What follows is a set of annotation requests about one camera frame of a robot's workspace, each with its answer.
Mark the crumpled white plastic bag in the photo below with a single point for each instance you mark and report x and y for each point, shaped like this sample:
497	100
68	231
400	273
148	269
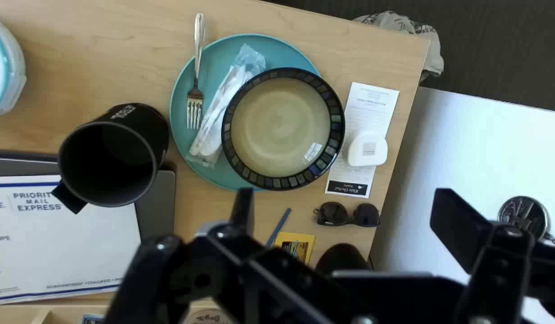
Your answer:
403	24

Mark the small yellow card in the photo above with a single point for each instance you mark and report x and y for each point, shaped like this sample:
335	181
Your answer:
295	246

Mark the white priority mail envelope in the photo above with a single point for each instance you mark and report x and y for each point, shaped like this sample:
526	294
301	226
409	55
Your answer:
54	253

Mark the thin blue pen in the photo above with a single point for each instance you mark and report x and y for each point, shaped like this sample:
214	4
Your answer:
279	226

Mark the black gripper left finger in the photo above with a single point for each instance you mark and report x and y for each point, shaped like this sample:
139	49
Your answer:
247	282

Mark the black rounded object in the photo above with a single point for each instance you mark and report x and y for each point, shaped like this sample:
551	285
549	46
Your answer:
340	260

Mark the light blue plate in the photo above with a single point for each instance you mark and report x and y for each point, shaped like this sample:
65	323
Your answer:
196	145

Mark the black sunglasses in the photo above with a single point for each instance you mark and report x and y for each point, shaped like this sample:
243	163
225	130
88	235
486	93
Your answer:
331	215

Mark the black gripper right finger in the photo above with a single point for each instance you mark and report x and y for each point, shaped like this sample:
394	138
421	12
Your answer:
504	271

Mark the white square plug adapter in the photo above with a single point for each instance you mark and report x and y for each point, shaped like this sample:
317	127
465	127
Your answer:
367	148

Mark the brown bowl with dark rim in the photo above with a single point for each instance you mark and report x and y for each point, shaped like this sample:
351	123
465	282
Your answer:
279	127

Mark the white and teal container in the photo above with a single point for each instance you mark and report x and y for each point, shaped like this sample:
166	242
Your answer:
2	69

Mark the round black dial object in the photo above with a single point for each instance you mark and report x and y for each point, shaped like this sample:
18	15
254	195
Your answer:
522	215

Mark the plastic-wrapped cutlery packet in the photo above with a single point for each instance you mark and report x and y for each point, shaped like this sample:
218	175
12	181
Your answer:
220	114

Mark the white paper leaflet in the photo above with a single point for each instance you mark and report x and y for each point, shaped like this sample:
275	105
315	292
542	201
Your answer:
373	105

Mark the black mug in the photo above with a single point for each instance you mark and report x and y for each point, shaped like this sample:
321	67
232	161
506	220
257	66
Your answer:
111	159

